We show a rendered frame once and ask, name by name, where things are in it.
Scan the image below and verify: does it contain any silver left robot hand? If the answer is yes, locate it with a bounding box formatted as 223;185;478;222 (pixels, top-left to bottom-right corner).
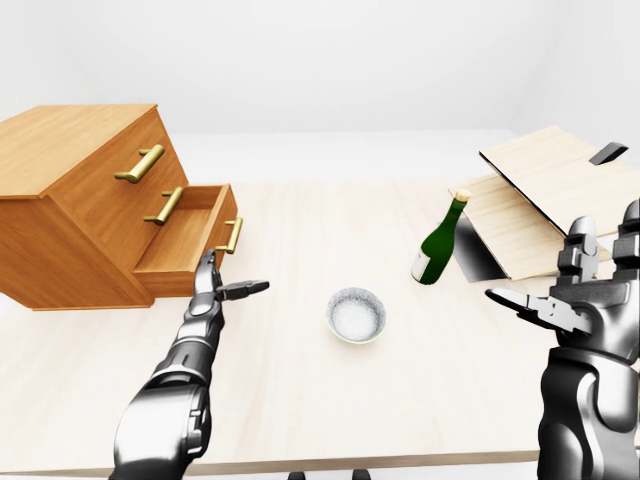
186;248;271;322

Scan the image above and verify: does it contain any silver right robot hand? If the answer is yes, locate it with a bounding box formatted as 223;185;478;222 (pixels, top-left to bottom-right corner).
484;199;640;363

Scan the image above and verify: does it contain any open wooden drawer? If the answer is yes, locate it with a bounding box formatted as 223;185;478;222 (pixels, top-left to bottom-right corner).
132;183;246;307

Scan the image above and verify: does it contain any wooden cabinet with drawers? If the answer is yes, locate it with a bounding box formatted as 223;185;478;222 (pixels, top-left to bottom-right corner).
0;103;246;312

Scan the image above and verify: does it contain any pale wooden box base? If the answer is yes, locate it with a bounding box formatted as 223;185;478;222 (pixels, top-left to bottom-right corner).
448;174;617;284

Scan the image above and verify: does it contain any pale wooden box lid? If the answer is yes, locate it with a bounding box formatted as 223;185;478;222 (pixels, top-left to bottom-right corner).
478;127;640;239

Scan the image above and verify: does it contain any speckled white bowl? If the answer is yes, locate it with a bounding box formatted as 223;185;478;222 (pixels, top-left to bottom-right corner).
326;286;387;345

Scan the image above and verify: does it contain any green glass bottle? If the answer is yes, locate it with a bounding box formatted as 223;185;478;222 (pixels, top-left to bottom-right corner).
410;189;473;287

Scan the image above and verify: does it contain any short brass drawer handle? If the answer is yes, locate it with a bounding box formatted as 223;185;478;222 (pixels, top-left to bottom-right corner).
223;216;245;255

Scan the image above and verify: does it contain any long brass drawer handle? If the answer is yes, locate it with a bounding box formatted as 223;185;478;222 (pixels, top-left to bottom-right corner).
113;143;166;185
143;186;184;226

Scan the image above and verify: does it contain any wooden drawer with long handle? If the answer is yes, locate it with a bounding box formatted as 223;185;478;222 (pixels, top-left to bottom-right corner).
94;172;192;274
40;104;190;236

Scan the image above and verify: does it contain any black lid handle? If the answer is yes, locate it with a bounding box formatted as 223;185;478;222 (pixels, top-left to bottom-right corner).
588;142;630;167

